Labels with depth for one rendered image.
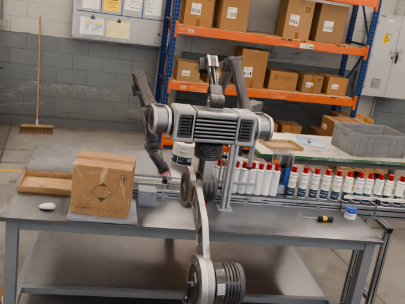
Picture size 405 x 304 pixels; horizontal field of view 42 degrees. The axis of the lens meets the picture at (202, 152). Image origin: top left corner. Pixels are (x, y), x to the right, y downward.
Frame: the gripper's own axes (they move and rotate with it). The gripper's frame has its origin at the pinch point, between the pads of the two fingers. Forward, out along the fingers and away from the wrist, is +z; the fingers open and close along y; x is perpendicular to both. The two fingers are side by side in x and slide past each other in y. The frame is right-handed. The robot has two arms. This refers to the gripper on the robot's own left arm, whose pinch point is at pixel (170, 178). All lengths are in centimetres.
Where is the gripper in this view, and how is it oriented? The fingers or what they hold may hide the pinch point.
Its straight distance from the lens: 322.5
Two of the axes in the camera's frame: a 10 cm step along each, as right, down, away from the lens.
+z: 5.1, 7.9, 3.5
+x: -8.5, 5.3, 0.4
